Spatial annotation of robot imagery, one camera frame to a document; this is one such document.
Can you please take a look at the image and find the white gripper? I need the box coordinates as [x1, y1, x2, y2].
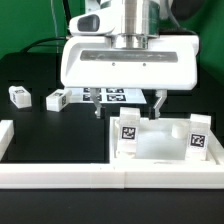
[60, 35, 199, 120]

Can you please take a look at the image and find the white square tabletop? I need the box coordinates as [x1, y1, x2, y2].
[109, 117, 224, 166]

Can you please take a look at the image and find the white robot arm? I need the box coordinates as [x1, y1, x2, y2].
[60, 0, 199, 118]

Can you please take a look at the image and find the white fiducial marker sheet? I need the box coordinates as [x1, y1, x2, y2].
[68, 88, 146, 104]

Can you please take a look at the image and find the white U-shaped obstacle fence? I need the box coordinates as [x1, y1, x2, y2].
[0, 119, 224, 190]

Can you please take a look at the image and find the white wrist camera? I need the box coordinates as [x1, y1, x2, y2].
[69, 10, 115, 36]

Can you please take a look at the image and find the black cable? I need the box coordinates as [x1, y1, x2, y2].
[20, 0, 73, 54]

